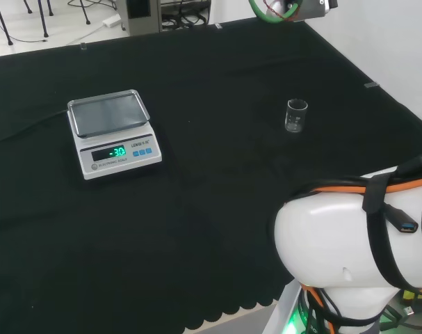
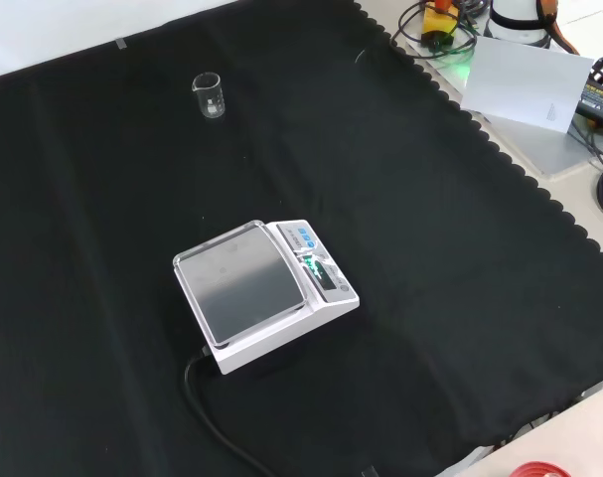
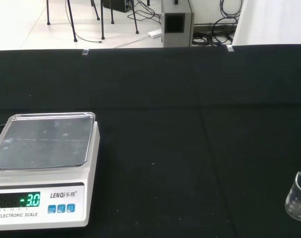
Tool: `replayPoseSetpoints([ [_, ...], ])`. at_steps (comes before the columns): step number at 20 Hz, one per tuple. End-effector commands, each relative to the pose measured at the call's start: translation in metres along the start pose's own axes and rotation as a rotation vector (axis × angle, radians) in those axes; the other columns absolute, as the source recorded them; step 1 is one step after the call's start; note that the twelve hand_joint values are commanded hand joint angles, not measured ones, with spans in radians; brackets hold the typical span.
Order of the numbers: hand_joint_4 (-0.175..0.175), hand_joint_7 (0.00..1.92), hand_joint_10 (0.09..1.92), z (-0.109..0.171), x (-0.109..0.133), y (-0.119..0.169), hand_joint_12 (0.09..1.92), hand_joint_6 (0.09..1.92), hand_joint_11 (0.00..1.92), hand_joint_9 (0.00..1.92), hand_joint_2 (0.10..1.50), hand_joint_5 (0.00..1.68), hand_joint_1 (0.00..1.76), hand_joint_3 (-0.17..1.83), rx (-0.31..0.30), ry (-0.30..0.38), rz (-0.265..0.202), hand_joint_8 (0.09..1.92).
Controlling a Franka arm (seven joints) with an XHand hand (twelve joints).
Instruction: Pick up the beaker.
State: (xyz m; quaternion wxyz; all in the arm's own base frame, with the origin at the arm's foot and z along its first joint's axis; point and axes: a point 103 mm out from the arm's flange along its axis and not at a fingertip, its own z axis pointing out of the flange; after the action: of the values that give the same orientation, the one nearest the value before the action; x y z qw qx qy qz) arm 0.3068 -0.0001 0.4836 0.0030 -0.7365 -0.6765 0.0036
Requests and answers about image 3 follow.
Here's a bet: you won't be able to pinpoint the hanging dark cables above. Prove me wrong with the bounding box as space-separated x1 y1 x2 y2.
219 0 243 18

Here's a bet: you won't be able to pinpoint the black cable tangle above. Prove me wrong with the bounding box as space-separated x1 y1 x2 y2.
126 0 163 23

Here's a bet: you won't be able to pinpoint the black coiled cable bundle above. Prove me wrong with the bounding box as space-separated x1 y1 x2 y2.
192 16 238 47

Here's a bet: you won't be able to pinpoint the white electronic balance steel pan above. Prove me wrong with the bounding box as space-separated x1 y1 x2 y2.
0 112 101 232

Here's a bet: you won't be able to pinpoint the white power strip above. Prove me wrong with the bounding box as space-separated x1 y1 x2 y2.
147 28 163 39

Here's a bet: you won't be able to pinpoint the white screen panel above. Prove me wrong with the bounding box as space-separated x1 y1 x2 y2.
231 0 301 47

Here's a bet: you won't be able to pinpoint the thin black floor cable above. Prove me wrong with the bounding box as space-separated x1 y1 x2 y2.
74 29 103 43

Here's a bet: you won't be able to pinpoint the grey power strip cord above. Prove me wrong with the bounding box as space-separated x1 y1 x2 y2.
112 35 151 49

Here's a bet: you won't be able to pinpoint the black equipment case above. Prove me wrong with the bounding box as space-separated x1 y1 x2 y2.
102 0 131 13

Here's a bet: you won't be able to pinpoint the black tripod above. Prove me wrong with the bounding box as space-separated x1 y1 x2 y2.
46 0 101 42
100 0 139 40

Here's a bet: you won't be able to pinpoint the grey metal box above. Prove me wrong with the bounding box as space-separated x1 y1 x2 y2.
161 0 195 48

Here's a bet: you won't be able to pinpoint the black bench cloth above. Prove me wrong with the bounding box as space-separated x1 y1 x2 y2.
0 44 301 238

